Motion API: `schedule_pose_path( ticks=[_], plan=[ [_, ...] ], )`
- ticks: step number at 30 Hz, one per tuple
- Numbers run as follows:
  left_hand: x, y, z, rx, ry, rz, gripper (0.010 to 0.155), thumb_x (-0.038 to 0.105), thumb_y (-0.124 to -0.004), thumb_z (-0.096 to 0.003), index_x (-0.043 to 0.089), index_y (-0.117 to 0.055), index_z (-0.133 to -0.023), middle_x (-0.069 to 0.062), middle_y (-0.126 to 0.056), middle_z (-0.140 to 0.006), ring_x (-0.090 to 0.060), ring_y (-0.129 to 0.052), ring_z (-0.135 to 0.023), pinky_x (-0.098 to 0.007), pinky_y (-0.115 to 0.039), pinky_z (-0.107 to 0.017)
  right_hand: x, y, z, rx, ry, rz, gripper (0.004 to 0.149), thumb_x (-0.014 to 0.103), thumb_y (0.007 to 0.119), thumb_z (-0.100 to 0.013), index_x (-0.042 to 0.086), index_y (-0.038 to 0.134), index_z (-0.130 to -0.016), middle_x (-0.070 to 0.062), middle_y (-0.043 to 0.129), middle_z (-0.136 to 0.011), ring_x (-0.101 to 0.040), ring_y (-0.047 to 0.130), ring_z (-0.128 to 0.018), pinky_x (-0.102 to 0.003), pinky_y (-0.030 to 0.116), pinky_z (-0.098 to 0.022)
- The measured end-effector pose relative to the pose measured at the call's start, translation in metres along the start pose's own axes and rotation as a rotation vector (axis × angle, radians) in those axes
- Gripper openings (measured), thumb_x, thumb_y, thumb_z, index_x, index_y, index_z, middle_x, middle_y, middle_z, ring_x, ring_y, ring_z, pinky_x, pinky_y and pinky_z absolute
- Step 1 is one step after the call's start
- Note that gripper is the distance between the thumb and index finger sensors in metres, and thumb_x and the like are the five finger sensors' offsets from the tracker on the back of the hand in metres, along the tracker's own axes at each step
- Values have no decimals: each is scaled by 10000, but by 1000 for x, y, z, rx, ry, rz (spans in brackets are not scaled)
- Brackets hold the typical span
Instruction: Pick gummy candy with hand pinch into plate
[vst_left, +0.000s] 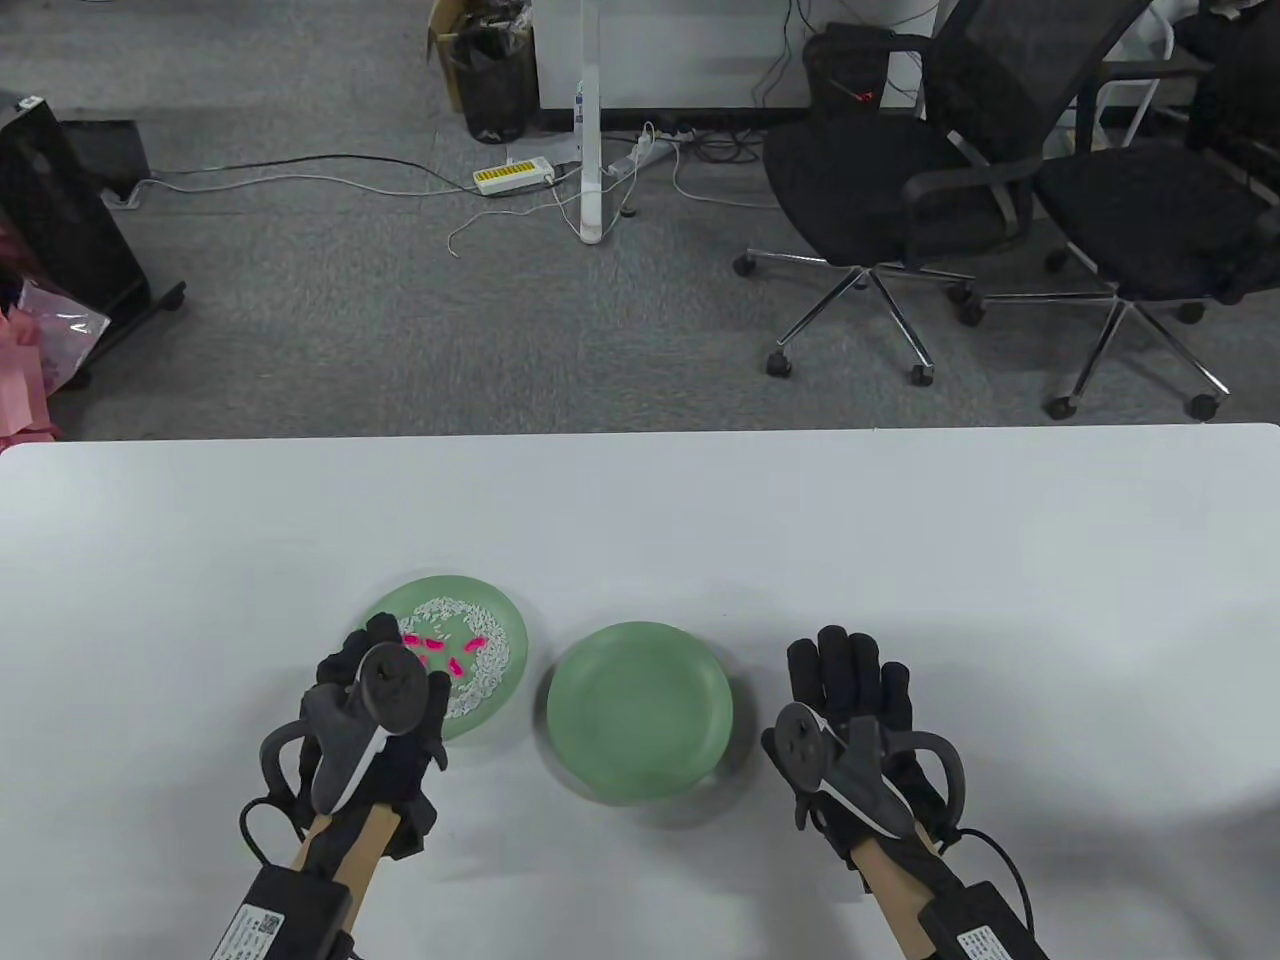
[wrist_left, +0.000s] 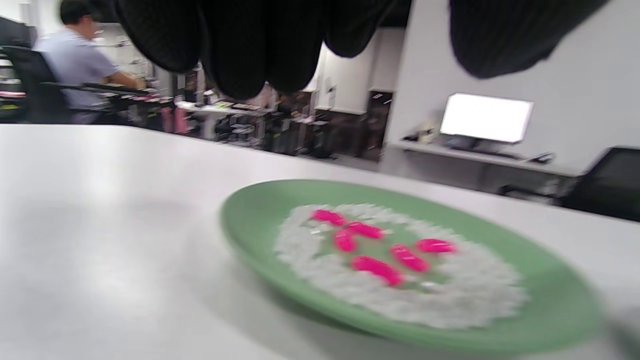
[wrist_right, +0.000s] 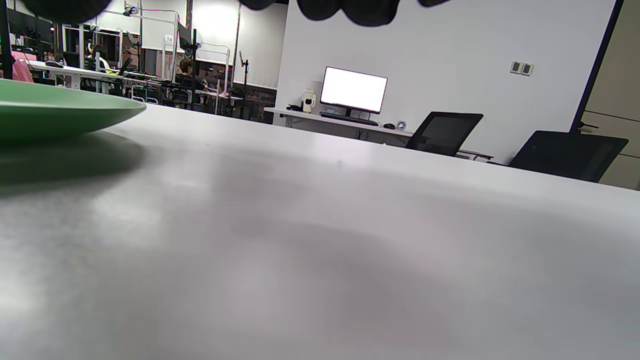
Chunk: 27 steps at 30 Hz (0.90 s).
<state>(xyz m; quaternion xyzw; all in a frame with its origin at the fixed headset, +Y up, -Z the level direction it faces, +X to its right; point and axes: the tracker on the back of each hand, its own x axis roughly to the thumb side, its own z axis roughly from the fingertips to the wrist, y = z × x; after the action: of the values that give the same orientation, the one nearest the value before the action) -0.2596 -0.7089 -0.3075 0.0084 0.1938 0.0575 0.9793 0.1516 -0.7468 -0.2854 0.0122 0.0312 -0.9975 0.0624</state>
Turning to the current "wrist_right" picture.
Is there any beige door with dark frame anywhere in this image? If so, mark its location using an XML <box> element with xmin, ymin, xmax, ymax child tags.
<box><xmin>569</xmin><ymin>0</ymin><xmax>640</xmax><ymax>191</ymax></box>

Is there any black mesh office chair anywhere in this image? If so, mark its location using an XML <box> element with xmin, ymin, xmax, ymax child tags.
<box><xmin>508</xmin><ymin>130</ymin><xmax>630</xmax><ymax>184</ymax></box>
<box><xmin>404</xmin><ymin>111</ymin><xmax>485</xmax><ymax>158</ymax></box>

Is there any white metal frame rig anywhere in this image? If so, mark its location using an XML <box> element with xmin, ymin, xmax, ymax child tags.
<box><xmin>102</xmin><ymin>4</ymin><xmax>181</xmax><ymax>84</ymax></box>

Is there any black vertical pole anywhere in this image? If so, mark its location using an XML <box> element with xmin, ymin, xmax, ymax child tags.
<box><xmin>0</xmin><ymin>0</ymin><xmax>14</xmax><ymax>80</ymax></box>

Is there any black keyboard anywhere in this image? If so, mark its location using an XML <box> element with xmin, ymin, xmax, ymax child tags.
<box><xmin>319</xmin><ymin>112</ymin><xmax>380</xmax><ymax>127</ymax></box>

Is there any person's right hand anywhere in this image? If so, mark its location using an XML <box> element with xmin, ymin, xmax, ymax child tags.
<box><xmin>20</xmin><ymin>0</ymin><xmax>451</xmax><ymax>27</ymax></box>

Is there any computer monitor with white screen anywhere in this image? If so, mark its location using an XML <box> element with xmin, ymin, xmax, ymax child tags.
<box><xmin>319</xmin><ymin>65</ymin><xmax>389</xmax><ymax>119</ymax></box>

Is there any black tripod stand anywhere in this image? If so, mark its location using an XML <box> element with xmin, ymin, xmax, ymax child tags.
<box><xmin>238</xmin><ymin>50</ymin><xmax>250</xmax><ymax>120</ymax></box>

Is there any long white workbench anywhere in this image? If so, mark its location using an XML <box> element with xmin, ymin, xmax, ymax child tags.
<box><xmin>27</xmin><ymin>59</ymin><xmax>174</xmax><ymax>95</ymax></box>

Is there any white wall desk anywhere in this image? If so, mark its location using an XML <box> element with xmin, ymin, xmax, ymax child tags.
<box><xmin>263</xmin><ymin>106</ymin><xmax>494</xmax><ymax>162</ymax></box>

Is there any green plate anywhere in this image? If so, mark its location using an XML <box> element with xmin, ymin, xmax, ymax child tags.
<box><xmin>0</xmin><ymin>78</ymin><xmax>147</xmax><ymax>142</ymax></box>

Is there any pink cloth object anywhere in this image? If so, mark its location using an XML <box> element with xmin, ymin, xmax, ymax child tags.
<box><xmin>10</xmin><ymin>50</ymin><xmax>34</xmax><ymax>84</ymax></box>

